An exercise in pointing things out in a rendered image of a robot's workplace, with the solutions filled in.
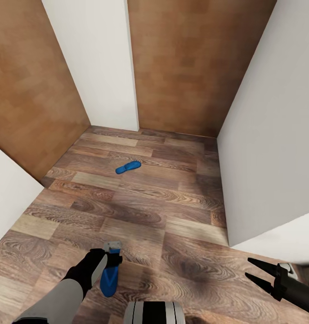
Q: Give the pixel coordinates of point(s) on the robot trunk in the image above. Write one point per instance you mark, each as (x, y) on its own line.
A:
(154, 312)

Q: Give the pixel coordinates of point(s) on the sliding door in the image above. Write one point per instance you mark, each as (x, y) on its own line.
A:
(190, 57)
(41, 111)

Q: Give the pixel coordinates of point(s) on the sandal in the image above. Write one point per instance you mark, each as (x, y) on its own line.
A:
(109, 278)
(129, 166)

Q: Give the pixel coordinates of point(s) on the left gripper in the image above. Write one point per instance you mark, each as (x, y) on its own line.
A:
(113, 260)

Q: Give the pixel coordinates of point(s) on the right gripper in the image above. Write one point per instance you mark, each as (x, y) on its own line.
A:
(284, 286)

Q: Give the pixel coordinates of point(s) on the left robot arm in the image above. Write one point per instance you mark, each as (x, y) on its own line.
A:
(60, 305)

